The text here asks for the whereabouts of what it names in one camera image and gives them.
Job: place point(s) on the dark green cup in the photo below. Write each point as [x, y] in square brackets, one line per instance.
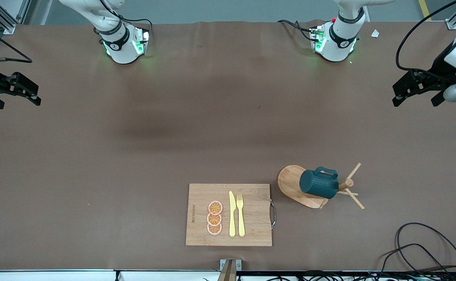
[317, 183]

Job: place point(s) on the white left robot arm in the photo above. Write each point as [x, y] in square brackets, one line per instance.
[339, 43]

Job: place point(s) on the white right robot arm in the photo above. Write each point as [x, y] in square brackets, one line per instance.
[120, 45]

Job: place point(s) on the wooden cup rack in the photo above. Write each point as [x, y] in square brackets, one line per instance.
[290, 183]

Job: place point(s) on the white paper scrap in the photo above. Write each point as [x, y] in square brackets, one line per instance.
[375, 33]

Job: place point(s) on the brown table mat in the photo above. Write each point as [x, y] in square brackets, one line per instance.
[134, 175]

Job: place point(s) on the wooden cutting board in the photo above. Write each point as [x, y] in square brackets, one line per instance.
[253, 210]

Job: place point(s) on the yellow plastic fork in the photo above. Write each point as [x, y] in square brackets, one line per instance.
[241, 222]

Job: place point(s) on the yellow plastic knife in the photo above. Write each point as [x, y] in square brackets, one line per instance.
[232, 218]

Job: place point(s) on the orange slice toy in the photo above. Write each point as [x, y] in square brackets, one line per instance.
[215, 207]
[214, 219]

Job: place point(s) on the brown slanted bar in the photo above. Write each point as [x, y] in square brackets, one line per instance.
[227, 273]

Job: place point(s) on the grey metal bracket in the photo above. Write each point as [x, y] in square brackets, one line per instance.
[238, 265]

